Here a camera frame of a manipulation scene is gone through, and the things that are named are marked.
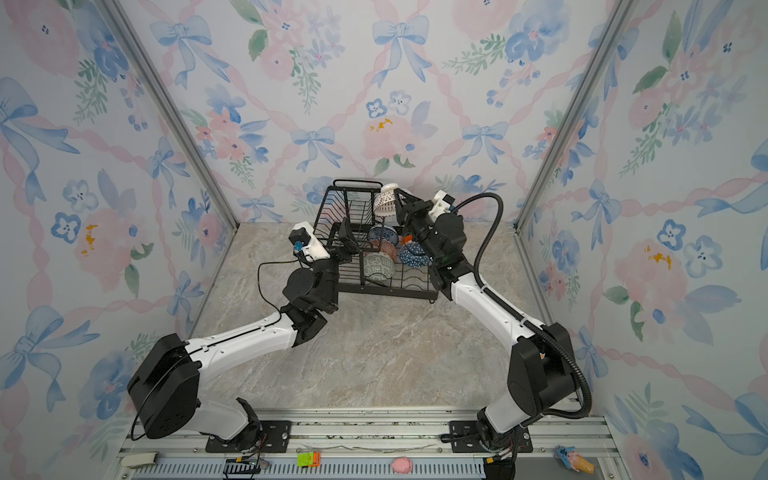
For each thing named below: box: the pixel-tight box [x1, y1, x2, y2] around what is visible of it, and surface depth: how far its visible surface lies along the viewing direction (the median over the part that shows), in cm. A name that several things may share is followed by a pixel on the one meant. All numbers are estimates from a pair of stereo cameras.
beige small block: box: [121, 452, 159, 468], surface depth 71 cm
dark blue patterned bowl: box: [399, 242, 433, 268], surface depth 109 cm
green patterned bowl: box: [363, 252, 396, 284], surface depth 105 cm
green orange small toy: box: [297, 451, 321, 467], surface depth 71 cm
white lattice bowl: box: [374, 183, 399, 217], surface depth 73 cm
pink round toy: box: [392, 457, 413, 474], surface depth 71 cm
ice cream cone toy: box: [555, 444, 595, 475], surface depth 71 cm
